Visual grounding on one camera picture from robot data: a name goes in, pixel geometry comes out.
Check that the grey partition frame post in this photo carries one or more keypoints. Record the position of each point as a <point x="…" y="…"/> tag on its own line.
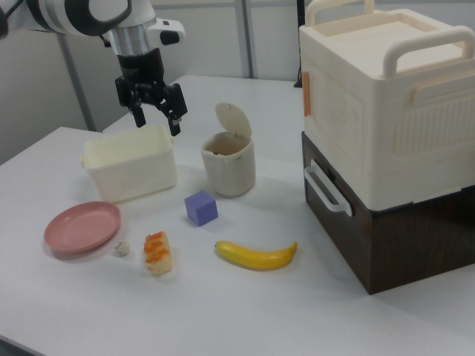
<point x="248" y="37"/>

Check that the yellow toy banana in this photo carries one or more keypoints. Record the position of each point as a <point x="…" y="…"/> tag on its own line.
<point x="256" y="257"/>

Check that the white rectangular plastic bin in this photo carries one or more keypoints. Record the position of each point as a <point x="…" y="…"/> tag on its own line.
<point x="133" y="174"/>

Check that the purple cube block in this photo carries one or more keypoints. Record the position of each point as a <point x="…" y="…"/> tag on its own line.
<point x="200" y="211"/>

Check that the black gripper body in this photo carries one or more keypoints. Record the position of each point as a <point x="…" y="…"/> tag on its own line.
<point x="143" y="70"/>

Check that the cream plastic storage box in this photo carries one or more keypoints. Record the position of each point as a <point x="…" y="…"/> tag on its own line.
<point x="389" y="111"/>

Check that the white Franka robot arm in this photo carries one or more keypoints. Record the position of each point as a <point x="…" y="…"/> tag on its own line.
<point x="70" y="15"/>

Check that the toy bread with orange topping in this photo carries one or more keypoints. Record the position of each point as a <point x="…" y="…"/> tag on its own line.
<point x="159" y="256"/>

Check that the cream trash can with lid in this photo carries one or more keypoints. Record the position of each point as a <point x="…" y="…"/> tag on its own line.
<point x="230" y="170"/>

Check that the dark brown wooden drawer box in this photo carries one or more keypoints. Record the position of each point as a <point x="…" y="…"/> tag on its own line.
<point x="408" y="244"/>

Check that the pink round plate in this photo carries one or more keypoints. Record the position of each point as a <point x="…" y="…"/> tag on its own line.
<point x="81" y="228"/>

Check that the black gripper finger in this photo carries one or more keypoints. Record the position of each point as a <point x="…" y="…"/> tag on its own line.
<point x="175" y="105"/>
<point x="130" y="94"/>

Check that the small paper ball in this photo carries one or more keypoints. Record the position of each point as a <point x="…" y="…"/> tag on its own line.
<point x="121" y="248"/>

